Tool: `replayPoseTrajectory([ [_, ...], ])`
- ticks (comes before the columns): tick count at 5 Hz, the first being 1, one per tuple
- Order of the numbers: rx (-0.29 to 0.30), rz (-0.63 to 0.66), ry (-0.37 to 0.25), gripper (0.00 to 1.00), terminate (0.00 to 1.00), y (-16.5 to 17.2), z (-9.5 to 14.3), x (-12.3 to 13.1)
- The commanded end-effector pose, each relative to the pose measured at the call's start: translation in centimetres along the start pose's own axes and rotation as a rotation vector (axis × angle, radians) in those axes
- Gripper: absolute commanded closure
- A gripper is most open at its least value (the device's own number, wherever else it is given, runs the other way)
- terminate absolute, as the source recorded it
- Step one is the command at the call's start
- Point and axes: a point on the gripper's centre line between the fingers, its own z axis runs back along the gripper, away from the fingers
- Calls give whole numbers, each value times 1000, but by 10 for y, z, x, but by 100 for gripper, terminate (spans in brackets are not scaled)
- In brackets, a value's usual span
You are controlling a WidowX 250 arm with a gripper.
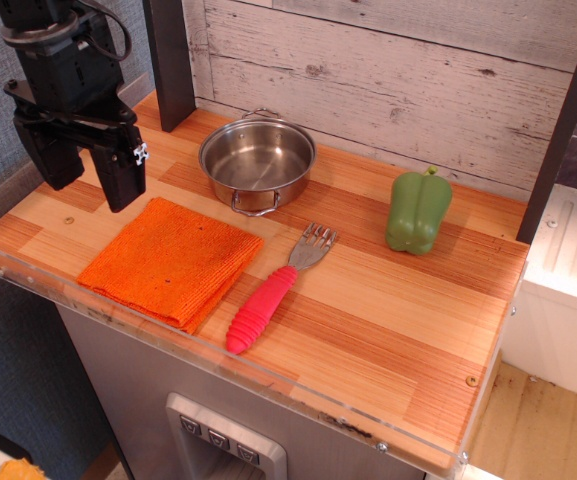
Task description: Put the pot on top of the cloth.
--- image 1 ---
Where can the silver ice dispenser panel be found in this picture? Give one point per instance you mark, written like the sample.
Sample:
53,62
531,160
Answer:
212,446

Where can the orange folded cloth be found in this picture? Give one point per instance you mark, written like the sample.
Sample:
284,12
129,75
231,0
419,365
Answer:
172,264

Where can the dark grey left post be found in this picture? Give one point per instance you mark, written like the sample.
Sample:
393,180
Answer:
170,57

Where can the fork with pink handle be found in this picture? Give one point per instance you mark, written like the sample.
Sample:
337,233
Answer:
254,316

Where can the dark grey post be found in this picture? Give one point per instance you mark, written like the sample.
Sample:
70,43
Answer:
170,57
551,165

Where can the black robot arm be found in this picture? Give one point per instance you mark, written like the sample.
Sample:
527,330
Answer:
25,22

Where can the yellow object at corner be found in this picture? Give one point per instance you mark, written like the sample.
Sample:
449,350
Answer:
21,469

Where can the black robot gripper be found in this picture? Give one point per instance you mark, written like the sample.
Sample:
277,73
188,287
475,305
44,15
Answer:
69,101

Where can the stainless steel pot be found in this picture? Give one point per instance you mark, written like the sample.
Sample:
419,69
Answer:
258,163

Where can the green toy bell pepper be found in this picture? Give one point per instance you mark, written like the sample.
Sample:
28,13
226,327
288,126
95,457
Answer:
419,203

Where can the dark grey right post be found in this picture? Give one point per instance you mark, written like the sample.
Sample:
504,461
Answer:
551,165

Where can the grey toy fridge cabinet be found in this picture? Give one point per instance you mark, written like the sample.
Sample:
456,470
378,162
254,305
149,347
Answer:
132,380

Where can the white toy sink unit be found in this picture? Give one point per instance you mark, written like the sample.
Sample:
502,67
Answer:
540,333

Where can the clear acrylic edge guard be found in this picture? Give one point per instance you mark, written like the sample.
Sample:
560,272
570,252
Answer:
389,349

